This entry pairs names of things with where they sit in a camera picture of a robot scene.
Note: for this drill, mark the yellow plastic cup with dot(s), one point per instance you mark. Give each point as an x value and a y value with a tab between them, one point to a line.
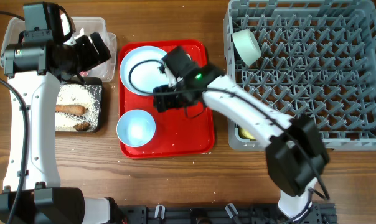
244	134

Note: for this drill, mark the brown carrot-shaped root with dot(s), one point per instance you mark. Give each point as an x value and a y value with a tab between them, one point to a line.
76	110

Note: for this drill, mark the grey dishwasher rack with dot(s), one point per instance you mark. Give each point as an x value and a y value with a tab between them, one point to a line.
318	58

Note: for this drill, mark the small light blue bowl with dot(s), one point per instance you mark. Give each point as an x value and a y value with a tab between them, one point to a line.
135	128

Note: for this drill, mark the red serving tray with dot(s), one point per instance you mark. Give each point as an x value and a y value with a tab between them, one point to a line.
176	134

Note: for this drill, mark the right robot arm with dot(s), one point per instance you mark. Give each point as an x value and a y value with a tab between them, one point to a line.
295	153

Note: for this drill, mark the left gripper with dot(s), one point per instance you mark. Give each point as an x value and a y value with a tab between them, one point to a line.
92	58

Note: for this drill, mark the large light blue plate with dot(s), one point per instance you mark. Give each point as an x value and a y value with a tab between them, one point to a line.
139	70

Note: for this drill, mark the green bowl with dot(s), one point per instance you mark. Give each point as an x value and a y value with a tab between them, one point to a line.
247	46

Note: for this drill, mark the brown food scrap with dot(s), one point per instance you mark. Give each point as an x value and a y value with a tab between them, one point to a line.
84	126

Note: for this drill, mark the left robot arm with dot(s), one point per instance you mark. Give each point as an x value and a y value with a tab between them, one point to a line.
44	57

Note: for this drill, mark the white rice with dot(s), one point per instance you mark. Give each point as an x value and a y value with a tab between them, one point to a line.
73	96

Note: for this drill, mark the black plastic tray bin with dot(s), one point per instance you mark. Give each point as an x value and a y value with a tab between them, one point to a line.
96	93

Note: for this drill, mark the clear plastic bin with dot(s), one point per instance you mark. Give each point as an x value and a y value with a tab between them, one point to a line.
104	71

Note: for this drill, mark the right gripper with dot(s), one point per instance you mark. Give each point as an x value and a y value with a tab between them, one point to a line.
164	102

